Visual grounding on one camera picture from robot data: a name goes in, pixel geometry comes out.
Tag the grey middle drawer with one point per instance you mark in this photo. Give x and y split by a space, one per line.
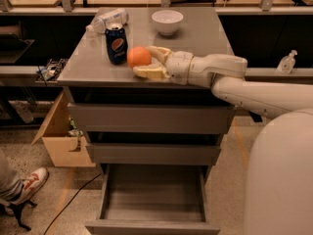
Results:
155 154

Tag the orange fruit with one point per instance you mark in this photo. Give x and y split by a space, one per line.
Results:
138 56

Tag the tray of small items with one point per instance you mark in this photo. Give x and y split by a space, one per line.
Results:
51 71

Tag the clear plastic water bottle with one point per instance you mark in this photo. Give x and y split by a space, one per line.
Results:
100 23

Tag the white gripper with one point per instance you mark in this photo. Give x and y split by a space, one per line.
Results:
177 66

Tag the open cardboard box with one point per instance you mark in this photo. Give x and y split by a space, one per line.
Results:
63 148

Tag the grey top drawer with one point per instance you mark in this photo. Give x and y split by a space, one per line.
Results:
152 119

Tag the long grey workbench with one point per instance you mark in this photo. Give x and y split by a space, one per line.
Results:
26 76

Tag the blue Pepsi can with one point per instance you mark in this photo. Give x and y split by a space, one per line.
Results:
116 43

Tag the clear hand sanitizer bottle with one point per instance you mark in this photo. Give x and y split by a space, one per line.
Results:
286 65

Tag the white and red sneaker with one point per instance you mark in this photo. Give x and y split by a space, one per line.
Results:
30 185

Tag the white ceramic bowl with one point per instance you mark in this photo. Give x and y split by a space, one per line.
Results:
167 22

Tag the grey open bottom drawer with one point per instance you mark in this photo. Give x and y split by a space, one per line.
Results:
147 199

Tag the grey trouser leg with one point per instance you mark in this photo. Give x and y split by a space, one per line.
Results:
10 180

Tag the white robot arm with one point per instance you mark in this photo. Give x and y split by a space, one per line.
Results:
279 178

